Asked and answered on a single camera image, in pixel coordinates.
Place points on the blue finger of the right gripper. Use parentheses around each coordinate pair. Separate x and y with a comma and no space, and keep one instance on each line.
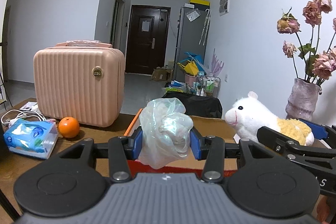
(284,146)
(320,131)

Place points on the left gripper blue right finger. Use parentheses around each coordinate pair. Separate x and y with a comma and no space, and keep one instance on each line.
(211,149)

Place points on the wire rack with bottles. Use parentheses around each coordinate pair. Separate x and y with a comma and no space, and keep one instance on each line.
(207,86)

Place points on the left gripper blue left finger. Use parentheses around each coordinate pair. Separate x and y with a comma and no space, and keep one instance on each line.
(120,150)

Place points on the white and yellow plush alpaca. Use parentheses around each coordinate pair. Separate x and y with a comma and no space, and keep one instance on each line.
(247,115)

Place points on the pink ribbed small suitcase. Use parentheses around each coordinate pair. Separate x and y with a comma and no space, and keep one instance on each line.
(83,79)

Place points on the pink ceramic vase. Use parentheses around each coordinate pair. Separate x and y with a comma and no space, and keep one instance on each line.
(302,100)

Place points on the dried pink roses bouquet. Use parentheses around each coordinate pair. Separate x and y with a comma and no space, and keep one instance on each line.
(319,66)

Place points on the orange fruit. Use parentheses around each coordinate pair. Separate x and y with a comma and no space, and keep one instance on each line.
(69,127)

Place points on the white wall panel box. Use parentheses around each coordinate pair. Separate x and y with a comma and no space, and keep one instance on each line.
(224,6)

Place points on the yellow bag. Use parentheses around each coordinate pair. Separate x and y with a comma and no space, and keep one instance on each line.
(190,68)

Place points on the grey refrigerator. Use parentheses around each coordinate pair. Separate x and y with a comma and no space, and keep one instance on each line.
(191,37)

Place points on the red cardboard box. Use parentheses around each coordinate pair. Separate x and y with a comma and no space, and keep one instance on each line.
(190,164)

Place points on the dark brown entrance door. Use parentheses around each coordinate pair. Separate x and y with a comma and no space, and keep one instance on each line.
(147,39)

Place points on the brown cardboard box on floor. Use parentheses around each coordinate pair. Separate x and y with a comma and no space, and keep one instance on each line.
(162,74)

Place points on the translucent plastic bag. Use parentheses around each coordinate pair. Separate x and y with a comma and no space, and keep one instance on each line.
(166,132)

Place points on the yellow box on refrigerator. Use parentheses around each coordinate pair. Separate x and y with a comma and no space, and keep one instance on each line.
(200,2)

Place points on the blue tissue pack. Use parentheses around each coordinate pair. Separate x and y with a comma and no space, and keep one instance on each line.
(32,138)

